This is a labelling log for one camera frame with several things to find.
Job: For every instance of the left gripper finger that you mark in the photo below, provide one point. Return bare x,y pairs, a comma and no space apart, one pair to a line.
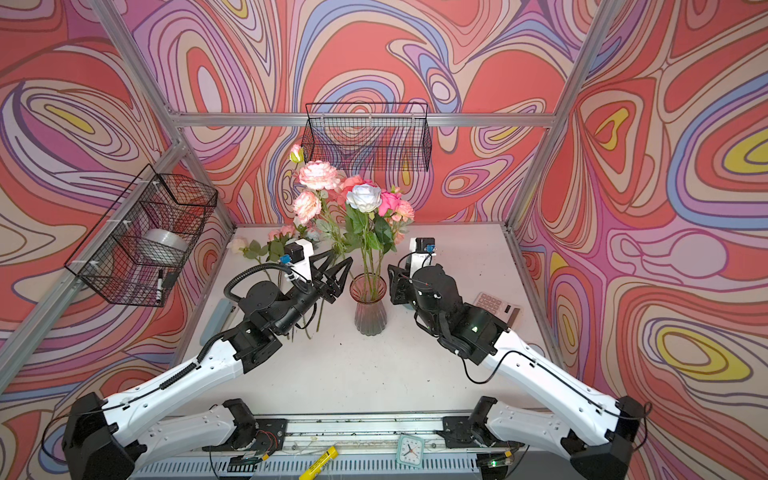
330,268
329,292

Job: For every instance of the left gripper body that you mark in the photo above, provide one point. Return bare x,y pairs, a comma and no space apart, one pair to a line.
304,300

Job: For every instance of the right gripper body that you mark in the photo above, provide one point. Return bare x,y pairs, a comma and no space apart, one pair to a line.
405,292

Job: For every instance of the pink glass vase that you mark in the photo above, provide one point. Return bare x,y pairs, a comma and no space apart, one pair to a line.
369,306

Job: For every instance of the light pink carnation stem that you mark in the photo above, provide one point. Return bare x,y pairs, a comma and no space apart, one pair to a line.
403,214

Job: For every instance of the dark pink rose stem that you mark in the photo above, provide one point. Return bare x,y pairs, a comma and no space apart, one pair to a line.
390,203

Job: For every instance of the salmon pink rose stem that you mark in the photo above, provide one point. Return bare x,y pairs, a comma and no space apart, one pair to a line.
346,186

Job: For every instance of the large pink carnation stem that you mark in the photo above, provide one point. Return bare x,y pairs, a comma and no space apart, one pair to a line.
317,212

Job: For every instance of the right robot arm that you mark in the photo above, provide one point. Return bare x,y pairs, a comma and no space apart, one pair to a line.
593,431

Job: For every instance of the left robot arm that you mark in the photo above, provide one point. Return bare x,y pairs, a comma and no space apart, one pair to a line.
111,438

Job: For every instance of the pink flower bunch on table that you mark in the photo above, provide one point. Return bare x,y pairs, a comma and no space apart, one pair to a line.
271,250

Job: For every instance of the pink calculator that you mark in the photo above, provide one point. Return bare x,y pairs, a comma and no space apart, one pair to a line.
502,309

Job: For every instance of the blue stapler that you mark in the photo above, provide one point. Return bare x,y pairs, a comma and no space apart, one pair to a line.
218,319

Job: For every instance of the grey tape roll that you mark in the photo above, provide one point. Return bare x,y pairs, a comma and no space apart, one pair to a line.
166,238

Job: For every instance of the black marker pen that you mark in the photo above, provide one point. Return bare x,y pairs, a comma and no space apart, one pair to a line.
159,287

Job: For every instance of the yellow marker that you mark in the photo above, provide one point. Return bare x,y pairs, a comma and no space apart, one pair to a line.
317,466

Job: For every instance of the teal alarm clock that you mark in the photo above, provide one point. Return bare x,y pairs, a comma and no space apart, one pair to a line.
410,451

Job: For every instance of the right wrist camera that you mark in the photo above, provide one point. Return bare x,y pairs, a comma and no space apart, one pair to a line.
422,251

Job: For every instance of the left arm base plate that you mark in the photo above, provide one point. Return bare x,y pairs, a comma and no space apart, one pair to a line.
267,435

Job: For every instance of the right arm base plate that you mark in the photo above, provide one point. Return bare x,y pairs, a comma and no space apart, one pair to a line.
464,432

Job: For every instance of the back wire basket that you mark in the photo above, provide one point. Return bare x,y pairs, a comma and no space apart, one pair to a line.
362,137

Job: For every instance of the wire basket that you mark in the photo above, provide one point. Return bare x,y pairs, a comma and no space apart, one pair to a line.
362,137
160,219

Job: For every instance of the left wire basket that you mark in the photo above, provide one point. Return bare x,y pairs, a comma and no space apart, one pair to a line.
160,219

